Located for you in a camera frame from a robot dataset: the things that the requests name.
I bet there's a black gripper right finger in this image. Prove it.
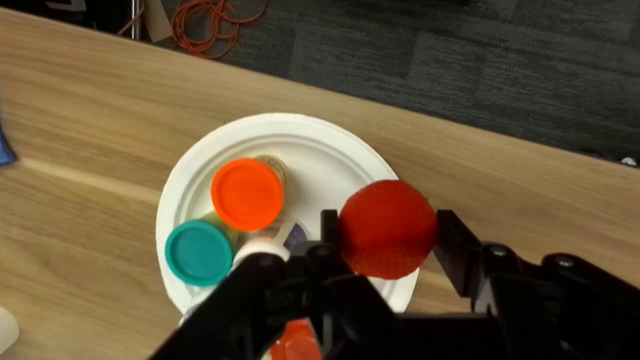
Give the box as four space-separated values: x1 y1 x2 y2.
433 207 640 360

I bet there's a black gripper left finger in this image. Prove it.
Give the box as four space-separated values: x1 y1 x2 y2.
148 207 409 360

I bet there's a white pill bottle blue label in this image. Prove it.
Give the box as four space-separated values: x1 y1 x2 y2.
233 221 313 265

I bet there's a green tub teal lid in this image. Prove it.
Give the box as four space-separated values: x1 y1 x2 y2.
165 218 239 290

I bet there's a yellow tub orange lid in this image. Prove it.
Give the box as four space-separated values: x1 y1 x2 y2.
211 155 288 233

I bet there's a red toy strawberry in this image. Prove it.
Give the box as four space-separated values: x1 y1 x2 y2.
338 177 440 282

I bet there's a white paper plate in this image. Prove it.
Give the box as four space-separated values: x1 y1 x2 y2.
155 110 423 320

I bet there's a brown cardboard scrap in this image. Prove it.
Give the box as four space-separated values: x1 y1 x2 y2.
119 0 179 45

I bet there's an orange cable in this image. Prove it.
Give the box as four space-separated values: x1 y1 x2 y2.
170 0 271 62

